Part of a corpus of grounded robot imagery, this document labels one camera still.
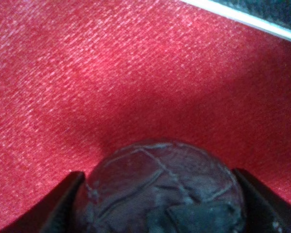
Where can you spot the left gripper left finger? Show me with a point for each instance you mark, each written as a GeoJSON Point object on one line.
{"type": "Point", "coordinates": [52, 213]}

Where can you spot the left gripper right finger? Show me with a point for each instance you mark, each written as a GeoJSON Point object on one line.
{"type": "Point", "coordinates": [267, 212]}

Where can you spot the dark purple mangosteen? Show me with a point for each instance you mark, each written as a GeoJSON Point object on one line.
{"type": "Point", "coordinates": [159, 187]}

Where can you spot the red table cloth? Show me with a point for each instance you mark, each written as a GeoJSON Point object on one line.
{"type": "Point", "coordinates": [81, 78]}

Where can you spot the black white board eraser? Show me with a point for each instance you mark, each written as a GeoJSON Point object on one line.
{"type": "Point", "coordinates": [270, 16]}

